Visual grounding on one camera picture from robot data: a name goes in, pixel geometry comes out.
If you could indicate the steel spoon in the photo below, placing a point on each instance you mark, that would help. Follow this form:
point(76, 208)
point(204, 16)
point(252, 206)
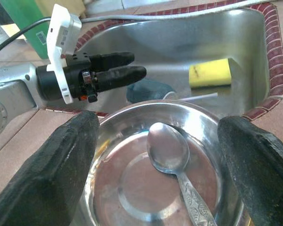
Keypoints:
point(167, 150)

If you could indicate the steel bowl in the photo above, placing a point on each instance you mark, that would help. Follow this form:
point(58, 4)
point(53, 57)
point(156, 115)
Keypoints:
point(136, 188)

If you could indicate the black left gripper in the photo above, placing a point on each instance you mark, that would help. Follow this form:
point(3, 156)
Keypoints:
point(73, 75)

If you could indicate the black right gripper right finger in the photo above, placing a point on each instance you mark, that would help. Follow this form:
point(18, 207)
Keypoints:
point(261, 176)

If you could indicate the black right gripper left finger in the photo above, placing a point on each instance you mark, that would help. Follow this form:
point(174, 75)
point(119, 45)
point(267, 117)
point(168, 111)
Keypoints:
point(42, 183)

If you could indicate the white straw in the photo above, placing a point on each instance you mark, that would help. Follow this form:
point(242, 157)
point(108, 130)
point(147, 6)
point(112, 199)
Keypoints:
point(202, 96)

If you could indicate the yellow sponge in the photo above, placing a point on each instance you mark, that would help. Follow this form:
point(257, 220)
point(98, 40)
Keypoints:
point(210, 73)

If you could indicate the teal mug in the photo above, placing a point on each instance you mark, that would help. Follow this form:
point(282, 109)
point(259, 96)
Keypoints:
point(146, 90)

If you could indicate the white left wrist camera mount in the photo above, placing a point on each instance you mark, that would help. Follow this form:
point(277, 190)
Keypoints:
point(61, 35)

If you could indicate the green dish soap bottle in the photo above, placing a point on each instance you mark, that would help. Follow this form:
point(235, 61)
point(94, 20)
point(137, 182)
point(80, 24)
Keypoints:
point(26, 18)

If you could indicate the steel sink basin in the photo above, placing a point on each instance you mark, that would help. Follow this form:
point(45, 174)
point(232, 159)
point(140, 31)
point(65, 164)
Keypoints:
point(179, 42)

